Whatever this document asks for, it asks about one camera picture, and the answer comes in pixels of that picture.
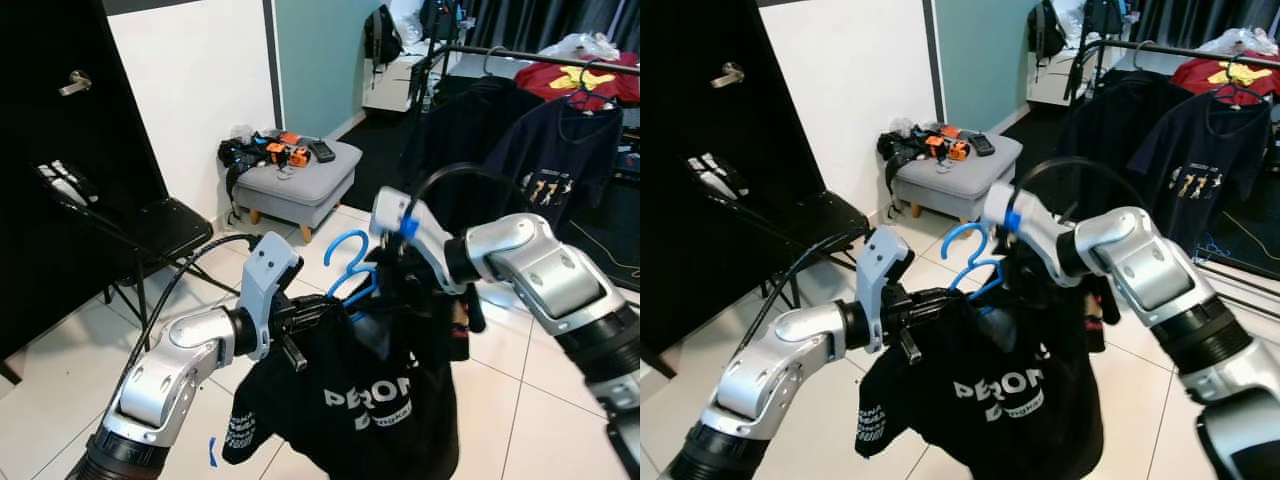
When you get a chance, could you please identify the red blanket with yellow print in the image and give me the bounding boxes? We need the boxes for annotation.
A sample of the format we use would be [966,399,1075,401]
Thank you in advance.
[515,55,641,109]
[1170,50,1280,101]

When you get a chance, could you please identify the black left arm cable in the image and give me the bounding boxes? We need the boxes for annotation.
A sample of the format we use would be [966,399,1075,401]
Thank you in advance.
[120,233,263,401]
[745,232,871,361]

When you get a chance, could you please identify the white desk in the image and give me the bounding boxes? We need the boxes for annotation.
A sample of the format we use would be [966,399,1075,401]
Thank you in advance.
[1028,45,1091,106]
[362,52,436,113]

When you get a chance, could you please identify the black strap bundle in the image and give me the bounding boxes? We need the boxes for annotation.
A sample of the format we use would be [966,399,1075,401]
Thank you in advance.
[218,135,266,226]
[878,128,931,216]

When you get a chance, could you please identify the orange black tools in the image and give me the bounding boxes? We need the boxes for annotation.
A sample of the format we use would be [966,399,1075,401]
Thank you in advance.
[262,130,311,169]
[925,125,973,163]

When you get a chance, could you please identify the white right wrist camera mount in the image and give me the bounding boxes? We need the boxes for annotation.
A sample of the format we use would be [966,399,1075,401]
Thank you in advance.
[368,187,453,291]
[982,180,1066,276]

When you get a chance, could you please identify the black t-shirt white lettering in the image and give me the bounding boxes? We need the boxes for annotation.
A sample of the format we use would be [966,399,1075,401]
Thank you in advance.
[222,255,471,480]
[855,250,1106,480]

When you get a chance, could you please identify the black backpack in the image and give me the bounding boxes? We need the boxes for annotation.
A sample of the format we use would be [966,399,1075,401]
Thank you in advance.
[1085,0,1126,39]
[420,0,463,43]

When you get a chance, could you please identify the navy t-shirt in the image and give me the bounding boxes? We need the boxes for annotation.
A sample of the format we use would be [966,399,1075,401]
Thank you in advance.
[483,95,626,241]
[1128,88,1271,256]

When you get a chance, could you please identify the white black handheld controller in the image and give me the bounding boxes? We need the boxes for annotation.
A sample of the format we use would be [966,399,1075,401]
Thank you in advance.
[685,152,749,201]
[38,160,93,208]

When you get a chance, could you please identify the blue wire hanger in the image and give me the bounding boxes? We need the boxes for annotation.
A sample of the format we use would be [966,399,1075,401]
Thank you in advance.
[940,222,1006,301]
[1208,52,1256,106]
[323,230,379,309]
[568,58,613,113]

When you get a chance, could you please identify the black door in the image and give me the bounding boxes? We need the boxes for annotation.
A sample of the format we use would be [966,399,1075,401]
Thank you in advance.
[0,0,171,361]
[640,0,801,351]

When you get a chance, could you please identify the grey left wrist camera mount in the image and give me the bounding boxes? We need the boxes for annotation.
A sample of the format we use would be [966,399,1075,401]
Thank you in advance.
[855,225,913,353]
[240,232,303,359]

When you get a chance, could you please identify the black folding chair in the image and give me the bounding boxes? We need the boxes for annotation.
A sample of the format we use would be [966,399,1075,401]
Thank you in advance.
[38,160,216,326]
[685,152,871,311]

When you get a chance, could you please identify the dark curtains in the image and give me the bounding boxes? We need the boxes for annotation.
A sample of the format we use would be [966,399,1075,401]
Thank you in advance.
[465,0,641,53]
[1130,0,1280,46]

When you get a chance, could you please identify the black metal clothes rack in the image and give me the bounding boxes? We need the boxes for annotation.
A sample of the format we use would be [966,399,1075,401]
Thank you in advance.
[1065,35,1280,321]
[405,40,641,301]

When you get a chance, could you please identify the white plastic bag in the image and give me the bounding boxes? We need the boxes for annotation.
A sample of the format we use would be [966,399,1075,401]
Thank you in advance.
[1200,28,1280,59]
[540,32,623,63]

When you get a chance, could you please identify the black hanging bag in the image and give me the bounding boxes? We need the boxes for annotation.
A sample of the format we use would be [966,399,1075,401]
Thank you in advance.
[365,5,404,67]
[1027,0,1068,61]

